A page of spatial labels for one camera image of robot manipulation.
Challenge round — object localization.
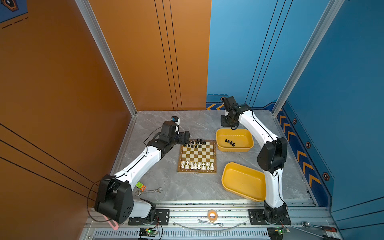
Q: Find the yellow tray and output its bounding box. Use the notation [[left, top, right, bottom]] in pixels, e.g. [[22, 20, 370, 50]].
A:
[[222, 163, 267, 202], [216, 129, 254, 152]]

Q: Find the wooden chess board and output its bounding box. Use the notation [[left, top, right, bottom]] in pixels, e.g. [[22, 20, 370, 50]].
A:
[[177, 140, 218, 174]]

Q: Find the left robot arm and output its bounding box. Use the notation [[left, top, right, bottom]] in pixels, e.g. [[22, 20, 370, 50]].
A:
[[94, 116, 191, 224]]

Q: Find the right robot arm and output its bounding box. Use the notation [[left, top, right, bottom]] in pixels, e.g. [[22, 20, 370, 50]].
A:
[[221, 97, 291, 224]]

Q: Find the green circuit board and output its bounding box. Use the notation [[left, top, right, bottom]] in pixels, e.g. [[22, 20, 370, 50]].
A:
[[139, 228, 159, 240]]

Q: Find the orange green small box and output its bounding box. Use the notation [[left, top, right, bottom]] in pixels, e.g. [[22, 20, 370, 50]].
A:
[[136, 182, 147, 192]]

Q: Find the silver wrench on table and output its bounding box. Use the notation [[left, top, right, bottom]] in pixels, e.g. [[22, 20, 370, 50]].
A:
[[135, 188, 163, 197]]

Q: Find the orange tape roll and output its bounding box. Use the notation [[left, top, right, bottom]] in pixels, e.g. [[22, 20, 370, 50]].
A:
[[208, 210, 218, 223]]

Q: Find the pink tool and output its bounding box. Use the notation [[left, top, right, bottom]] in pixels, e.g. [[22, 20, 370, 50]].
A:
[[104, 216, 119, 231]]

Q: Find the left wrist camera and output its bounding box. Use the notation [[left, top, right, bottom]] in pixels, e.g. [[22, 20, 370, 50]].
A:
[[171, 116, 181, 134]]

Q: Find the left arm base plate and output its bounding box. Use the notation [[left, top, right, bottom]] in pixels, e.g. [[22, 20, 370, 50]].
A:
[[128, 209, 170, 226]]

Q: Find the silver wrench on rail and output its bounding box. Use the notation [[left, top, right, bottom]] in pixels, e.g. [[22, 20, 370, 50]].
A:
[[198, 219, 224, 227]]

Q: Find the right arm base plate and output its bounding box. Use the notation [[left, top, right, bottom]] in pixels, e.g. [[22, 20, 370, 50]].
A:
[[248, 209, 292, 226]]

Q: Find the aluminium corner post right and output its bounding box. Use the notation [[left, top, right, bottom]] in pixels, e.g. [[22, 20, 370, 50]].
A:
[[272, 0, 345, 117]]

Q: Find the aluminium corner post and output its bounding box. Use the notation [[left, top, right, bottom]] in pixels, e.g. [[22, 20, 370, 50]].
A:
[[272, 0, 345, 117], [74, 0, 138, 116]]

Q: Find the red handled ratchet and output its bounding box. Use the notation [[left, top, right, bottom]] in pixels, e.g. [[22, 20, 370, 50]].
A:
[[302, 221, 338, 233]]

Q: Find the aluminium corner post left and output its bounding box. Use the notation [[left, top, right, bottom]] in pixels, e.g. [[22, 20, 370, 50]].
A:
[[74, 0, 138, 116]]

